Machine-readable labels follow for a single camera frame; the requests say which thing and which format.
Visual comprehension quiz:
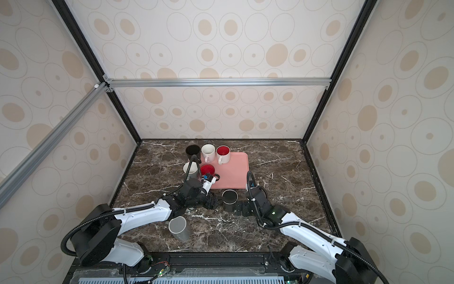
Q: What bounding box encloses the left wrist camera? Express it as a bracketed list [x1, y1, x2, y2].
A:
[201, 173, 219, 194]

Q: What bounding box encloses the white mug front row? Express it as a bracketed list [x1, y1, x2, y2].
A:
[216, 146, 231, 165]

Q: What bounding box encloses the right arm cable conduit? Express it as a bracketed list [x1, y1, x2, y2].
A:
[246, 170, 391, 284]

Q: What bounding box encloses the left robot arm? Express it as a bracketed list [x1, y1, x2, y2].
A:
[60, 174, 219, 267]

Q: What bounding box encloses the black mug white base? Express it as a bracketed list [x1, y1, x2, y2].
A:
[185, 144, 202, 164]

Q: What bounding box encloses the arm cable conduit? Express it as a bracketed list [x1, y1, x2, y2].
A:
[60, 154, 199, 257]
[246, 170, 391, 284]

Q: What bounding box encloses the pink rectangular tray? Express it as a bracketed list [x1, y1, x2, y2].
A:
[211, 152, 249, 190]

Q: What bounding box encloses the pink mug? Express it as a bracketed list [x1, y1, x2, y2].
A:
[201, 144, 216, 163]

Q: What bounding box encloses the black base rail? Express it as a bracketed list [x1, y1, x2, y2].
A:
[63, 250, 370, 284]

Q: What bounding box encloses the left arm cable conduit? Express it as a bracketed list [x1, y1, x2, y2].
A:
[60, 154, 199, 257]

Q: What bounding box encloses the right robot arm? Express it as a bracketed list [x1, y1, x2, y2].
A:
[246, 186, 383, 284]

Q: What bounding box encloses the horizontal aluminium bar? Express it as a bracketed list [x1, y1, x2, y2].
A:
[106, 77, 332, 88]

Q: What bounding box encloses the grey mug white interior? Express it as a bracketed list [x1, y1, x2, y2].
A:
[183, 162, 199, 180]

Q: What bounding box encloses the black mug white rim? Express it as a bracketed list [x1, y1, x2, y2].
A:
[222, 189, 238, 213]

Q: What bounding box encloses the diagonal aluminium bar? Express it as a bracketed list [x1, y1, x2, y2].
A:
[1, 82, 107, 207]

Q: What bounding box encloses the dark grey mug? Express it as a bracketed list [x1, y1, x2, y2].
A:
[168, 216, 192, 242]

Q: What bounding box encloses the red mug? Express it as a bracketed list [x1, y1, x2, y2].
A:
[201, 164, 220, 182]

